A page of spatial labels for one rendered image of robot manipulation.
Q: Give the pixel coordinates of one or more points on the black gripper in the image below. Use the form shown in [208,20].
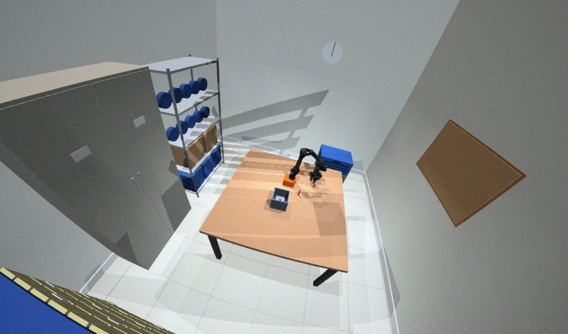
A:
[314,175]

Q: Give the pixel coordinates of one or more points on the light blue open box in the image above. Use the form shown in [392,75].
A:
[277,204]

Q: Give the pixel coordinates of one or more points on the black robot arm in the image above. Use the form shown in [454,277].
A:
[303,153]

